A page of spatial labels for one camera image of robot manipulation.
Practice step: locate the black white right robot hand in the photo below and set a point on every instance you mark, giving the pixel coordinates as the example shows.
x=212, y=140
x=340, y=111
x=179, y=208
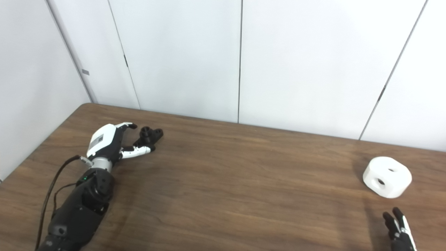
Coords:
x=400, y=237

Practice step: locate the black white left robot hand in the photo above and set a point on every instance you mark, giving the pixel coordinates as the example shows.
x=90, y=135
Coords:
x=102, y=139

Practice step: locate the black flanged holder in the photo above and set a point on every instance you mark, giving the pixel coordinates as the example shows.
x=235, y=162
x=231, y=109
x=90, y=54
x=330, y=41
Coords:
x=150, y=135

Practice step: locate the round white piece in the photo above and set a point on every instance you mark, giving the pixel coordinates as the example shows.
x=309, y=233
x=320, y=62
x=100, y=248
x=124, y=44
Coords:
x=388, y=176

